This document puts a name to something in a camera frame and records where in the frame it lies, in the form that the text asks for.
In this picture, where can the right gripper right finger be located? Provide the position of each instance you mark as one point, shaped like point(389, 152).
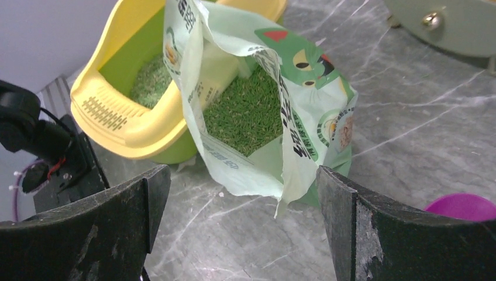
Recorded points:
point(373, 237)

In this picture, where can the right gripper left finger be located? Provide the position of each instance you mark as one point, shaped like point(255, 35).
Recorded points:
point(105, 236)

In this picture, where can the magenta plastic scoop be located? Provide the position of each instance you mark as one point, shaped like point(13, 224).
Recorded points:
point(463, 206)

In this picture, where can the yellow litter box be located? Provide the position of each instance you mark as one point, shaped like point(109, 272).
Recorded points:
point(100, 103)

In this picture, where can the green cat litter bag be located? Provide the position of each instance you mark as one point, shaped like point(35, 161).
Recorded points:
point(264, 106)

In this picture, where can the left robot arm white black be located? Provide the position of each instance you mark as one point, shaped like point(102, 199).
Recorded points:
point(26, 126)

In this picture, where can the round cream drawer cabinet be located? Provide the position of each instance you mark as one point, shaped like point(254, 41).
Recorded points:
point(462, 27)

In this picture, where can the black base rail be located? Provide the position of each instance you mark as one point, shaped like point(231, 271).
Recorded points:
point(79, 176)

